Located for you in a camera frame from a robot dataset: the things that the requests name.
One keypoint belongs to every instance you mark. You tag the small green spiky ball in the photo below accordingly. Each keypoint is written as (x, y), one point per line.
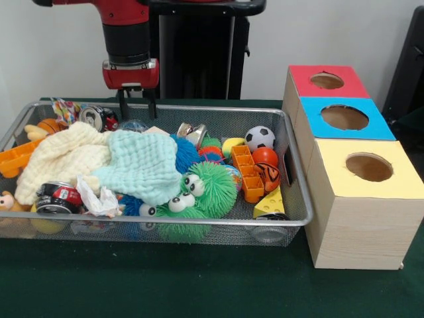
(177, 225)

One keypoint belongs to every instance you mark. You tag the orange toy block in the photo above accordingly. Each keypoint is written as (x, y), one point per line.
(248, 172)

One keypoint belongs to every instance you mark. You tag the shallow clear mesh bin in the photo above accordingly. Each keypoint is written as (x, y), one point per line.
(299, 192)

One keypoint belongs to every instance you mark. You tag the small soccer ball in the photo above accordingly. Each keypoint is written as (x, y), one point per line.
(260, 138)

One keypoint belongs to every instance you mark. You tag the cream muslin cloth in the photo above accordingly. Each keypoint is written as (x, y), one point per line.
(59, 156)

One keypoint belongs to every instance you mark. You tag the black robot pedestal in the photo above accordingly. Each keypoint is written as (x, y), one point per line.
(199, 59)

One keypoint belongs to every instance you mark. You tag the mint green muslin cloth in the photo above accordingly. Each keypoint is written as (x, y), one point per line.
(142, 165)

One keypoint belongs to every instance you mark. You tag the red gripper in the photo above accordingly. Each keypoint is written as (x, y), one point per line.
(130, 75)

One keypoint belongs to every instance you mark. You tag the yellow cheese wedge toy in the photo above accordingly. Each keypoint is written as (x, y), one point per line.
(270, 204)

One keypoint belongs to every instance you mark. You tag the wooden box with three holes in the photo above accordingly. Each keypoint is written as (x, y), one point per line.
(358, 232)

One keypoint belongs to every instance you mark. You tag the red and black soda can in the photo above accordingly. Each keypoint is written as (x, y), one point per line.
(63, 197)

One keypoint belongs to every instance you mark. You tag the large green spiky ball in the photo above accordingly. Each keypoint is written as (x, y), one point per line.
(215, 182)

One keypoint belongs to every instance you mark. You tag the small red ball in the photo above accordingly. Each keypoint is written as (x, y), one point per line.
(266, 156)

